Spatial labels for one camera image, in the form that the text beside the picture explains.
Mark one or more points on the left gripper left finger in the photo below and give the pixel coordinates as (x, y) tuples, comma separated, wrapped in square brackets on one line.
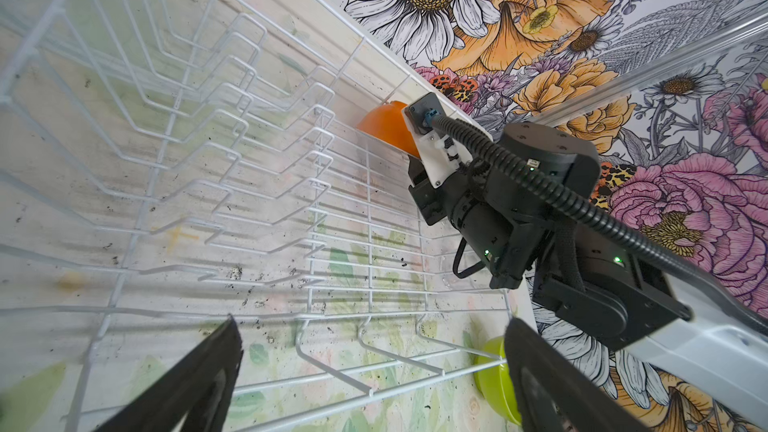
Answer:
[(194, 395)]

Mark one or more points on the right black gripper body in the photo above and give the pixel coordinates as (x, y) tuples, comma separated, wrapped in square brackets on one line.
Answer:
[(490, 239)]

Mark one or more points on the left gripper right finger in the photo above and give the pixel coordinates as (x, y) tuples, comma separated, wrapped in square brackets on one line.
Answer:
[(551, 393)]

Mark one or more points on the lime green plastic bowl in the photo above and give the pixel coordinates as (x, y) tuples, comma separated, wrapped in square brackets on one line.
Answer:
[(495, 384)]

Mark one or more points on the orange plastic bowl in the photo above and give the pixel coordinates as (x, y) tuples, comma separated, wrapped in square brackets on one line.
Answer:
[(387, 123)]

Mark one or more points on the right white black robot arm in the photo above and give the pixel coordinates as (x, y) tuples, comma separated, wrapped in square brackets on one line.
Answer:
[(669, 280)]

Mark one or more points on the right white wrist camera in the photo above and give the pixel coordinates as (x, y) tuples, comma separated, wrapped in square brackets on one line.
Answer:
[(443, 163)]

